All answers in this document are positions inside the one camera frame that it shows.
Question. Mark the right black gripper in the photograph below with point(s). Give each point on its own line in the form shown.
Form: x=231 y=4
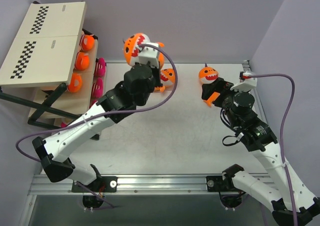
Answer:
x=212 y=90

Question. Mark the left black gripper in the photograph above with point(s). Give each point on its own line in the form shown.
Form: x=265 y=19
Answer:
x=157 y=85

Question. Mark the orange shark plush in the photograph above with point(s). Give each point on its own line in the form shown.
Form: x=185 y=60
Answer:
x=131 y=47
x=167 y=78
x=206 y=76

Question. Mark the white pink glasses plush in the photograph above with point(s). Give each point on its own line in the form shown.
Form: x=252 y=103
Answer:
x=97 y=88
x=64 y=122

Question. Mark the black haired doll plush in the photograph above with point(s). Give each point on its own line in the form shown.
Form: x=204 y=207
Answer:
x=86 y=42
x=75 y=83
x=82 y=61

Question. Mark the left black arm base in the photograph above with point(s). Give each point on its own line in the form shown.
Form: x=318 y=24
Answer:
x=94 y=194

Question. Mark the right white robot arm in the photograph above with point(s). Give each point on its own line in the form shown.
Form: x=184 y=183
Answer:
x=291 y=203

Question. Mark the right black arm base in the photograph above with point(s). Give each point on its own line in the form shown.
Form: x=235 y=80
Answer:
x=230 y=197

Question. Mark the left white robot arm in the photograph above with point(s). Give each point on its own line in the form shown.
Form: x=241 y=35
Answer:
x=115 y=105

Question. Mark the white pink plush on shelf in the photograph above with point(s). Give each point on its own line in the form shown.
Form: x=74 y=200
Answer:
x=100 y=67

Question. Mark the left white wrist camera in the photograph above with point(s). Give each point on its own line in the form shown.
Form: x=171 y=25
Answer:
x=149 y=55

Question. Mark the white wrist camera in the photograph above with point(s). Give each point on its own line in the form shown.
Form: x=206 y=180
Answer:
x=149 y=55
x=247 y=82

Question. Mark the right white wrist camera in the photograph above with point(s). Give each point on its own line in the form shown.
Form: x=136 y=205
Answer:
x=247 y=82

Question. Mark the aluminium table side rail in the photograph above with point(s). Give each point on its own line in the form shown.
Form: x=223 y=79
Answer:
x=260 y=106

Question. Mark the cream tiered shelf black frame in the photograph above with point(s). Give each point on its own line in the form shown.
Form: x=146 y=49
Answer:
x=42 y=57

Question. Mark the aluminium mounting rail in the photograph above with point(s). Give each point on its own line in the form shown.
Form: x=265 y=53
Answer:
x=130 y=184

